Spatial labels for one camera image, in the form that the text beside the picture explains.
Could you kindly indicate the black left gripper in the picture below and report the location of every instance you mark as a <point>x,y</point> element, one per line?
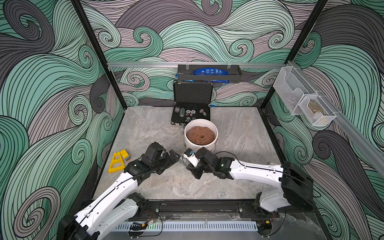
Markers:
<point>169,161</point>

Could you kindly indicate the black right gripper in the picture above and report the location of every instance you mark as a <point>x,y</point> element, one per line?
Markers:
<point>198,172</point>

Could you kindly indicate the green white scrub brush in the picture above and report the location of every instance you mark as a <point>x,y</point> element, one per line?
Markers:
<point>189,158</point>

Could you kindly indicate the white ceramic pot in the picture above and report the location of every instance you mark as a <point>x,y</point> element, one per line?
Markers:
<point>212,147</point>

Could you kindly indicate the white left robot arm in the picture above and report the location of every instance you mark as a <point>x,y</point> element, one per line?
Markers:
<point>86,223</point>

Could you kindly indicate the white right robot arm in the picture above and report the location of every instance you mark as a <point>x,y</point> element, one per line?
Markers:
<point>292,186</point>

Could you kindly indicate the brown mud filling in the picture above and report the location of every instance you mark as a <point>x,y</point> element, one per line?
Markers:
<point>201,135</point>

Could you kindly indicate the yellow plastic toy block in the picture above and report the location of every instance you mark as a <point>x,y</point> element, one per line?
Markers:
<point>118,162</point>

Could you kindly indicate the black poker chip case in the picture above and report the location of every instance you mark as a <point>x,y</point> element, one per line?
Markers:
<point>192,102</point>

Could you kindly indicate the blue object on shelf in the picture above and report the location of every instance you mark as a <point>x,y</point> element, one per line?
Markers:
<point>210,72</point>

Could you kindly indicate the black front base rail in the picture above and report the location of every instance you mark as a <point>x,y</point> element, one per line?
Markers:
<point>177,208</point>

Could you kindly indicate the black wall shelf tray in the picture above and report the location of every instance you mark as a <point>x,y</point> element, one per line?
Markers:
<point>185,74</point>

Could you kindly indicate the aluminium wall rail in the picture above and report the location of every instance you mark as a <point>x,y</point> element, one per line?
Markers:
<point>152,64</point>

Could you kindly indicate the clear plastic wall bin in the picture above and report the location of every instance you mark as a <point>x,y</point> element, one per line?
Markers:
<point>301,98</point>

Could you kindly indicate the black corner frame post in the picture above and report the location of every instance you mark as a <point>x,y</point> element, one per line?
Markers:
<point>94,42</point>

